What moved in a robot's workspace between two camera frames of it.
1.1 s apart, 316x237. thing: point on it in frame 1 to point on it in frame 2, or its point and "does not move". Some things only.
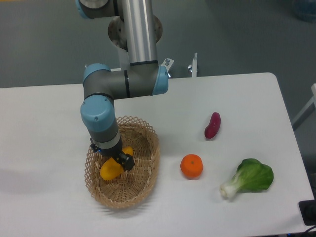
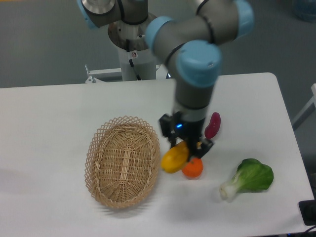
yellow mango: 110,169 to 174,159
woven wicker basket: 134,185 does not move
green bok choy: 252,176 does not move
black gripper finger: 95,147 to 167,122
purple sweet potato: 213,126 does not move
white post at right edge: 307,110 does not move
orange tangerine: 192,166 does not move
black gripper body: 111,152 to 191,132
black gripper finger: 127,161 to 204,145
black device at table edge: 307,209 does not move
